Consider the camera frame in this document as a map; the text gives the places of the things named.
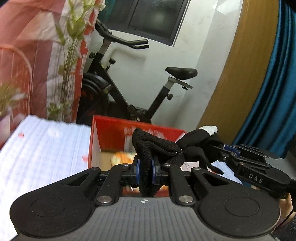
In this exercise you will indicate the orange floral stuffed cloth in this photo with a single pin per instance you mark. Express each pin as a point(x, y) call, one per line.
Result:
point(122, 157)

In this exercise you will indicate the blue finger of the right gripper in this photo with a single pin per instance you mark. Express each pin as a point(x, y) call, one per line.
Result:
point(244, 151)
point(233, 161)

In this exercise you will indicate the person's right hand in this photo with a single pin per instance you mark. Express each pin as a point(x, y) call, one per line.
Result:
point(287, 213)

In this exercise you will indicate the dark window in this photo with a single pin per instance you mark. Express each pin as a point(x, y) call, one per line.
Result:
point(158, 20)

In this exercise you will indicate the red printed backdrop cloth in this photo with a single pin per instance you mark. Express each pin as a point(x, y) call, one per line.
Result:
point(44, 45)

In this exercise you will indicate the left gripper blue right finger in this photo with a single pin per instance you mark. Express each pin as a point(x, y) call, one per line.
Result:
point(174, 178)

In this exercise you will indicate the black knit gloves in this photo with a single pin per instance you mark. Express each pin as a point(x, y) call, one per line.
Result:
point(195, 146)

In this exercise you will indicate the blue checked tablecloth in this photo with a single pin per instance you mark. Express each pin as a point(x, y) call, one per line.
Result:
point(38, 153)

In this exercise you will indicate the red strawberry cardboard box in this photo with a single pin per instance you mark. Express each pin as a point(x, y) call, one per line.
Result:
point(115, 135)

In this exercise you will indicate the teal curtain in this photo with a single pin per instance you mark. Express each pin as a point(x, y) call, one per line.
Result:
point(270, 125)

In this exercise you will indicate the wooden door panel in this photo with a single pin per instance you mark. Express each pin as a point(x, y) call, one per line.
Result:
point(244, 70)

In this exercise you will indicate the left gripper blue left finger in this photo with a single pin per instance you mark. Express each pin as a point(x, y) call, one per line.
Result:
point(118, 176)

